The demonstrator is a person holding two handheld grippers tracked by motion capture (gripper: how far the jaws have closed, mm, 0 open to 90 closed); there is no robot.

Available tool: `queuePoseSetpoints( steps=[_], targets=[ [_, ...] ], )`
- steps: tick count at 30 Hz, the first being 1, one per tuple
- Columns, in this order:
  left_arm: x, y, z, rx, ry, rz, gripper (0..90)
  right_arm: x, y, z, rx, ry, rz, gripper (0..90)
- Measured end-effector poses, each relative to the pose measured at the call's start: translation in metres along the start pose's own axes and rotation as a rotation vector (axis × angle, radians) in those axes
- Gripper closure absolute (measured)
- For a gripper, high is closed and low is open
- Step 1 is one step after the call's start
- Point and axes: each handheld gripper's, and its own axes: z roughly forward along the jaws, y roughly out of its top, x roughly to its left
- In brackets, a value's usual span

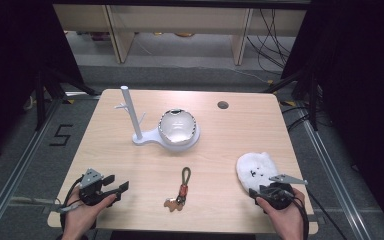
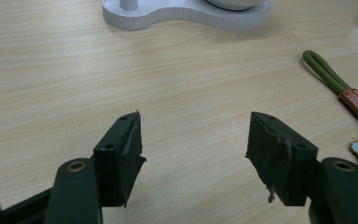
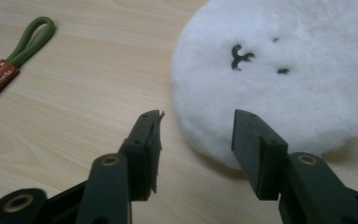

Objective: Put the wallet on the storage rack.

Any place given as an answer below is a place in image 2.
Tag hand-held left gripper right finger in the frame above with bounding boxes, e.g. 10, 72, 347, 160
245, 111, 358, 224

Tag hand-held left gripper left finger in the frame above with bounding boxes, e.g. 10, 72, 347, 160
44, 110, 147, 224

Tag white ribbed stand base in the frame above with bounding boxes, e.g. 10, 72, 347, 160
102, 0, 273, 32

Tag white bowl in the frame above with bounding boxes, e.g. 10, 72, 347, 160
204, 0, 268, 12

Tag green cord keychain strap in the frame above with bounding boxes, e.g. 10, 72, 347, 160
302, 49, 358, 132

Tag white post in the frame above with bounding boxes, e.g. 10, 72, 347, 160
119, 0, 139, 11

